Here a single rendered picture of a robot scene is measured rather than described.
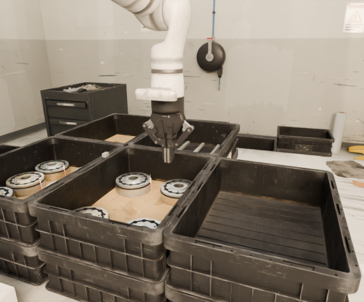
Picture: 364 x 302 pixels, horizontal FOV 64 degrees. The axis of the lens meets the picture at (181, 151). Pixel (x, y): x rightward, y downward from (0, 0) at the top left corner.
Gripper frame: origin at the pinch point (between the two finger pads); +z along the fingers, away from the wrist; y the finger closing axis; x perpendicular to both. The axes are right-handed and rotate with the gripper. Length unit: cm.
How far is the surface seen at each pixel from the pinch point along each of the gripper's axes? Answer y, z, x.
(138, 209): 7.6, 15.2, 2.8
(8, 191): 41.7, 12.0, 11.5
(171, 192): 0.9, 12.4, -3.8
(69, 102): 135, 17, -121
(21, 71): 336, 10, -260
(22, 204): 22.5, 5.7, 23.2
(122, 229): -1.1, 5.6, 23.6
